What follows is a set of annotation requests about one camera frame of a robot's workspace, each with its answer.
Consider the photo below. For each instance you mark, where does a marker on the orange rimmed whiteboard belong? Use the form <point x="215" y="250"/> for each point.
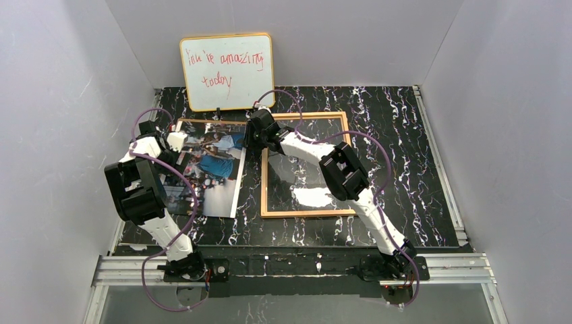
<point x="228" y="72"/>

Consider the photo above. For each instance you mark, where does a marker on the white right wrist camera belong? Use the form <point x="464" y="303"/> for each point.
<point x="259" y="106"/>

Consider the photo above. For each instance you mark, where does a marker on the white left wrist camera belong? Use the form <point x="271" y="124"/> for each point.
<point x="176" y="141"/>

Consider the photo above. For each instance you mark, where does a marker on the aluminium front rail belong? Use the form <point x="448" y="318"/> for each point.
<point x="463" y="268"/>

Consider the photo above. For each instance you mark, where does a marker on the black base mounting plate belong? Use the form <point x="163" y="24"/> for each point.
<point x="366" y="274"/>

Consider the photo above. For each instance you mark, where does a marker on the clear plastic cover sheet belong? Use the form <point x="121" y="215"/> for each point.
<point x="294" y="185"/>

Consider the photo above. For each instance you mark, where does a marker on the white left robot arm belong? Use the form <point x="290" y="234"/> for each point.
<point x="139" y="195"/>

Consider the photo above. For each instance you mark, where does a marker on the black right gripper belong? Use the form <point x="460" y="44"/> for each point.
<point x="258" y="123"/>

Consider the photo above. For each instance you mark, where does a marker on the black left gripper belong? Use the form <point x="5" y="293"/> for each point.
<point x="162" y="138"/>

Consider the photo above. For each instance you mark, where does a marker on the light wooden picture frame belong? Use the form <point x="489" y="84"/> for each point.
<point x="291" y="119"/>

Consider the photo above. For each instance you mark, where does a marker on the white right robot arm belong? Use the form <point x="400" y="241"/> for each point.
<point x="344" y="175"/>

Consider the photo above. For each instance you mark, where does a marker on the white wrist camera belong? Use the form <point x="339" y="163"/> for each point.
<point x="259" y="106"/>
<point x="176" y="141"/>

